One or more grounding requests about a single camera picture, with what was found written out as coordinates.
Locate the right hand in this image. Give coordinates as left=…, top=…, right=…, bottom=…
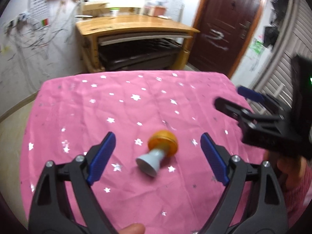
left=263, top=151, right=307, bottom=190

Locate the left hand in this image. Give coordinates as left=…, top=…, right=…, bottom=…
left=118, top=223, right=145, bottom=234

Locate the white louvered closet door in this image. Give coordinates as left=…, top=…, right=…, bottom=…
left=251, top=0, right=311, bottom=106

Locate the dark red door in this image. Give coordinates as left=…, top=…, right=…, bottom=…
left=189, top=0, right=260, bottom=74

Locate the orange white mushroom toy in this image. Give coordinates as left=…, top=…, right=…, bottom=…
left=135, top=130, right=178, bottom=177

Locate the black hanging bag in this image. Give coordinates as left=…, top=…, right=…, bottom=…
left=263, top=0, right=289, bottom=48

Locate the pink star tablecloth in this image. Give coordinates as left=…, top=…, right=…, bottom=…
left=19, top=71, right=263, bottom=233

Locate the clear plastic storage box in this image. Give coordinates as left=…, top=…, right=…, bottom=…
left=143, top=4, right=167, bottom=17

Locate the white green jar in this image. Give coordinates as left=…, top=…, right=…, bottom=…
left=110, top=7, right=120, bottom=18

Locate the wooden desk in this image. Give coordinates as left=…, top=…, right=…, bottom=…
left=75, top=14, right=199, bottom=73

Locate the eye chart poster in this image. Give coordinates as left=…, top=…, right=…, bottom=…
left=28, top=0, right=50, bottom=20

